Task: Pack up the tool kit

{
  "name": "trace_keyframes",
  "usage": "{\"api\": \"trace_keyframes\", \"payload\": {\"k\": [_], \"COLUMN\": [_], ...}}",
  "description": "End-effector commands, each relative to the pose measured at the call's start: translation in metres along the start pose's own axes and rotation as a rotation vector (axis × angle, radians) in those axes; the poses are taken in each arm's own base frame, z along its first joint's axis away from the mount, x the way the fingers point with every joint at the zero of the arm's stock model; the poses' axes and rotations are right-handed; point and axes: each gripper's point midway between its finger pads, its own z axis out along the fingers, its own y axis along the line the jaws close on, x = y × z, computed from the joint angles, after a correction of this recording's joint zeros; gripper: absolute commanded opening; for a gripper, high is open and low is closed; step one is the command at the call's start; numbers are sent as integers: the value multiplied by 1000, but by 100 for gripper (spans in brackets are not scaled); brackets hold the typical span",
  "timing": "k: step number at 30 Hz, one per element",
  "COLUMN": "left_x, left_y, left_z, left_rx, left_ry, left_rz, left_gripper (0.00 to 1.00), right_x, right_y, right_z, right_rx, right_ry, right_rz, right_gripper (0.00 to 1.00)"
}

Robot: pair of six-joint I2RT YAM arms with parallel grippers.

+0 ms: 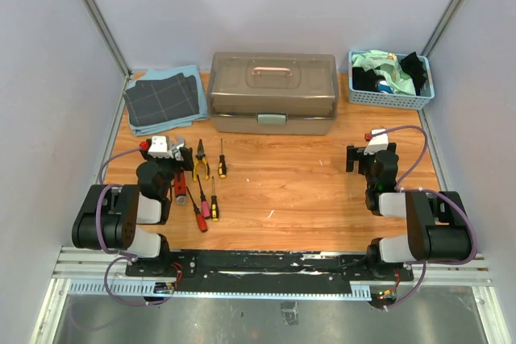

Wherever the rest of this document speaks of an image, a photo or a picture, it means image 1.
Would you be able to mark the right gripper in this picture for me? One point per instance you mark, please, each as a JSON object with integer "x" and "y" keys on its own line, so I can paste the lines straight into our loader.
{"x": 356, "y": 153}

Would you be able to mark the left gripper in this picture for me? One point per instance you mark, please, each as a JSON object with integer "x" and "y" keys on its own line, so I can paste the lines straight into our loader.
{"x": 177, "y": 163}

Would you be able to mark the yellow handled pliers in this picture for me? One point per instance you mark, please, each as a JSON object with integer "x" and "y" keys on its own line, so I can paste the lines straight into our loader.
{"x": 200, "y": 160}

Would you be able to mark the red handled adjustable wrench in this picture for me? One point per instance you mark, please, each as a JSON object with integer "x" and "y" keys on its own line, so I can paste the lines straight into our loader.
{"x": 179, "y": 175}

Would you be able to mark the grey plastic tool box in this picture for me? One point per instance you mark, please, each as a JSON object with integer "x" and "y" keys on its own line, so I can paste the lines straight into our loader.
{"x": 273, "y": 93}

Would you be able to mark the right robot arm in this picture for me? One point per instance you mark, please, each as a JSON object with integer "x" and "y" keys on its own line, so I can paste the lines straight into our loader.
{"x": 437, "y": 229}

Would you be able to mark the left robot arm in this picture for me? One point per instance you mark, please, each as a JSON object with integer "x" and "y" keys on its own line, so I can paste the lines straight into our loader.
{"x": 111, "y": 215}

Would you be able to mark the short yellow black screwdriver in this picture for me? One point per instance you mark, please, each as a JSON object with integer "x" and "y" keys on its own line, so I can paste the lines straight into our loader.
{"x": 222, "y": 166}

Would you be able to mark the dark grey checked cloth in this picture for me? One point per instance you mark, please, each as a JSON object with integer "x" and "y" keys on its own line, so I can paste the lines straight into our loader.
{"x": 151, "y": 102}

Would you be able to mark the blue plastic basket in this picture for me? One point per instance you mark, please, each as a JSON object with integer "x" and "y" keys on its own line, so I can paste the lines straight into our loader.
{"x": 401, "y": 101}

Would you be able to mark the long yellow black screwdriver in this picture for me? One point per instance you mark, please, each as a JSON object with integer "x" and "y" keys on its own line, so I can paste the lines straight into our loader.
{"x": 214, "y": 203}

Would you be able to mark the black cloth in basket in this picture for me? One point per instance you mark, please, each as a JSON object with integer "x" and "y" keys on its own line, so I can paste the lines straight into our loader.
{"x": 410, "y": 64}

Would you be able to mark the light blue folded cloth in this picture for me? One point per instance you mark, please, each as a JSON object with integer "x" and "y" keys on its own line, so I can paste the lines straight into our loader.
{"x": 153, "y": 74}

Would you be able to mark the green cloth in basket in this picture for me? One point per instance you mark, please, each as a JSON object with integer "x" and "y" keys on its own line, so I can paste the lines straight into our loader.
{"x": 373, "y": 66}

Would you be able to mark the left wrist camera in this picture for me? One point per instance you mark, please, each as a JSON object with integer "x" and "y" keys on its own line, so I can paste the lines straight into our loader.
{"x": 157, "y": 147}

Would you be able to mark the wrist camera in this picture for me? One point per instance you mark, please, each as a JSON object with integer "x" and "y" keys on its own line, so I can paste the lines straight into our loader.
{"x": 157, "y": 147}
{"x": 378, "y": 140}

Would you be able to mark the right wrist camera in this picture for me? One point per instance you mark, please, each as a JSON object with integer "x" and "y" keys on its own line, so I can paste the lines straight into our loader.
{"x": 378, "y": 140}

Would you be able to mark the pink handled screwdriver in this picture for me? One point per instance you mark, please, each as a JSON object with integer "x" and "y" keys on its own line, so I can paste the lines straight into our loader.
{"x": 205, "y": 208}

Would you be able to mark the red handled screwdriver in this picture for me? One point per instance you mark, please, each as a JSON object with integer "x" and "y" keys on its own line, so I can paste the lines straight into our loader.
{"x": 198, "y": 215}

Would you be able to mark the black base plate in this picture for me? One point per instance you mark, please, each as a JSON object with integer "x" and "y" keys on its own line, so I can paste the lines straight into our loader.
{"x": 275, "y": 273}

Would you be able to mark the aluminium frame rail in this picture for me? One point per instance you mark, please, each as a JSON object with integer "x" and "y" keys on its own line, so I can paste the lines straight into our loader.
{"x": 93, "y": 273}

